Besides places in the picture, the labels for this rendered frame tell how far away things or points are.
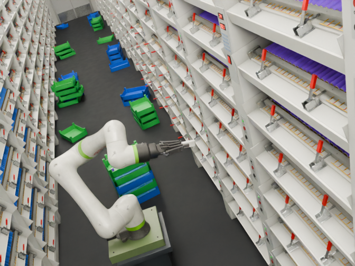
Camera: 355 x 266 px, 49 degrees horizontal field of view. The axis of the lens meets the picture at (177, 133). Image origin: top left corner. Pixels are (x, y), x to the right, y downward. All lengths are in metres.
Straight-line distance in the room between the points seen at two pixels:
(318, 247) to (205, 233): 1.31
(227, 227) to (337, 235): 1.50
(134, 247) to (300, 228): 1.06
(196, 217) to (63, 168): 1.09
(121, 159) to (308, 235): 0.87
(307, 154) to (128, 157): 0.90
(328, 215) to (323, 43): 0.59
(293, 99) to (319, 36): 0.24
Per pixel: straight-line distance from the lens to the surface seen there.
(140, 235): 2.33
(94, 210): 2.16
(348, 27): 0.80
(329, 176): 1.15
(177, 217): 2.88
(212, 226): 2.73
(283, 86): 1.19
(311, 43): 0.93
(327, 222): 1.30
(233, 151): 2.01
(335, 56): 0.86
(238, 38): 1.39
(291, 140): 1.30
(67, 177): 2.17
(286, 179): 1.46
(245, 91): 1.46
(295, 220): 1.59
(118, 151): 1.83
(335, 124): 0.99
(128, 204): 2.21
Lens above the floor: 1.89
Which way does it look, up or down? 30 degrees down
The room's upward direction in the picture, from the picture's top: 17 degrees counter-clockwise
